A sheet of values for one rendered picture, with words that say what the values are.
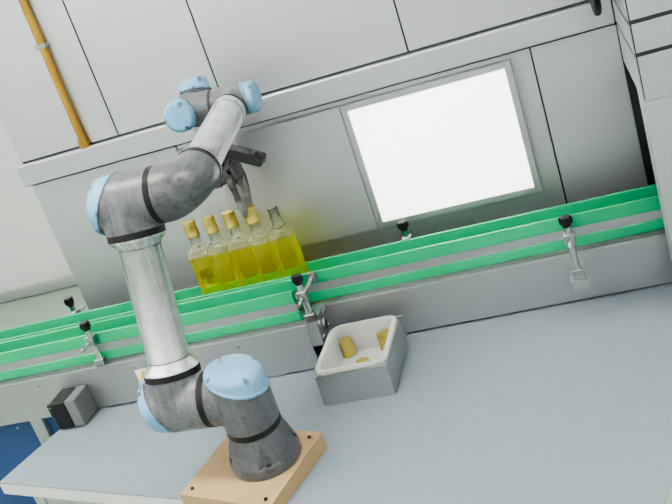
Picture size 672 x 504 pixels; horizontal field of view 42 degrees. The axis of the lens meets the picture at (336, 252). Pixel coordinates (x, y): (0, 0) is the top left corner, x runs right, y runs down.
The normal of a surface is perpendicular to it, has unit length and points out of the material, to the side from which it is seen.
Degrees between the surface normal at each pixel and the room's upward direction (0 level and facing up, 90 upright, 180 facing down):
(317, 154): 90
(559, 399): 0
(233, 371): 11
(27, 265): 90
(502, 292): 90
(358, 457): 0
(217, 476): 5
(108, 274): 90
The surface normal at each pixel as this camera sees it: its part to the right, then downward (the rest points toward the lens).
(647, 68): -0.19, 0.40
